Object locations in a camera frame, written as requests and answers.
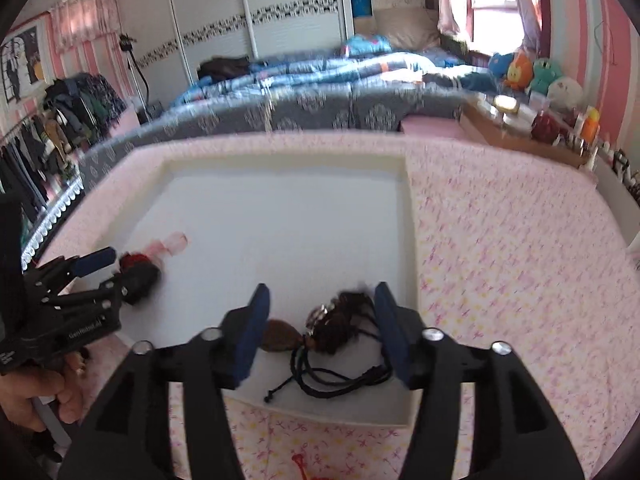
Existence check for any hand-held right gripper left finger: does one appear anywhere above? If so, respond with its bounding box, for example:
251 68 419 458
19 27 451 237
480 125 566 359
57 282 273 480

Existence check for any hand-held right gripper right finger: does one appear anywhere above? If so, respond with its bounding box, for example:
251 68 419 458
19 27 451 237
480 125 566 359
374 281 586 480

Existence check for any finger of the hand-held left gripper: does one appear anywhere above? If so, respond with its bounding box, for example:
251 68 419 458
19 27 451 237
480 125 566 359
22 246 117 306
42 272 132 326

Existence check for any brown pendant black cord necklace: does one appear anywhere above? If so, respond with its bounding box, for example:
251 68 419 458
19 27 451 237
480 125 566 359
260 317 396 406

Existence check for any black hair claw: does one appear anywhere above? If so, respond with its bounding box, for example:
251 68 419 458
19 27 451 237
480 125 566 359
119 260 162 307

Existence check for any white rectangular tray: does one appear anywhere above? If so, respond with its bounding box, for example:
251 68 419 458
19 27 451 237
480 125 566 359
100 152 426 428

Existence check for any person's left hand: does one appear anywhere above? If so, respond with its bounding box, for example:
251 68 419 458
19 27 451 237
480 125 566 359
0 352 87 433

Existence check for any dark cabinet with lace cover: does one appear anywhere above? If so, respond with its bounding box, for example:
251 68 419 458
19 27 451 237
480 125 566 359
20 172 87 267

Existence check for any pink floral tablecloth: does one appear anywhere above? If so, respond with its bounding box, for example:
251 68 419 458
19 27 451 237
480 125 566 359
20 130 640 480

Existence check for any clothes rack with hanging clothes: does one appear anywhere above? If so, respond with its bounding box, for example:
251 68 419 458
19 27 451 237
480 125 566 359
0 72 130 223

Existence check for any black garment steamer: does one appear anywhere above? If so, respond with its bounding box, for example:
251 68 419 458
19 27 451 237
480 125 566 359
118 34 152 126

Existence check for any framed wedding picture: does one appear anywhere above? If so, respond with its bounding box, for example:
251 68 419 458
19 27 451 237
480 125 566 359
0 25 45 107

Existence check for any wooden tray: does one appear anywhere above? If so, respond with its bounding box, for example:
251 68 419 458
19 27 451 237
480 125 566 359
459 92 594 169

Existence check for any bed with grey patterned cover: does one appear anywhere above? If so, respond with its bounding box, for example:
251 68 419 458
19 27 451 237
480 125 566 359
77 35 501 196

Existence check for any dark clothes pile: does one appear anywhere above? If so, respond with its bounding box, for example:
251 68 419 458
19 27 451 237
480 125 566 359
197 56 257 82

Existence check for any pink valance curtain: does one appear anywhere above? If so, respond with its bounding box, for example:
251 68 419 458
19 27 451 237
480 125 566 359
49 0 122 55

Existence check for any dark red cup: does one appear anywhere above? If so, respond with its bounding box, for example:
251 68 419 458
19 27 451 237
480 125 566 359
531 112 564 144

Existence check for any blue patterned quilt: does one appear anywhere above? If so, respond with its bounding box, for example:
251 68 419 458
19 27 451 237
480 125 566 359
170 35 496 111

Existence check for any white organizer box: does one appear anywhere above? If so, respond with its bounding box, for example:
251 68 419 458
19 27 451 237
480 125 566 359
594 145 640 261

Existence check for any white sliding door wardrobe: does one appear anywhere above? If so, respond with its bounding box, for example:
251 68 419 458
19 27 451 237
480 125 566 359
117 0 352 108

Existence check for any orange bottle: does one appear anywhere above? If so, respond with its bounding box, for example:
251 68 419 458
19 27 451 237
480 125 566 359
579 106 602 144

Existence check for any blue plush toy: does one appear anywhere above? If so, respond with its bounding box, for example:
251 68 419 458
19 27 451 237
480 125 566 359
487 52 516 79

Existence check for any orange plush toy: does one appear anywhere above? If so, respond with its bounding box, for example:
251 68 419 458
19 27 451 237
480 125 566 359
505 55 534 92

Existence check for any white plush toy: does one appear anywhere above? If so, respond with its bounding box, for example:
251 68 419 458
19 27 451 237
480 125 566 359
547 77 584 109

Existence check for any green plush toy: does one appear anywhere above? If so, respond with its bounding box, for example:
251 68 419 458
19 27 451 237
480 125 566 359
530 57 567 94

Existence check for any beige pillow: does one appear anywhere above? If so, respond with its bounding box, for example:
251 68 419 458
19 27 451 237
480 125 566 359
372 7 442 52

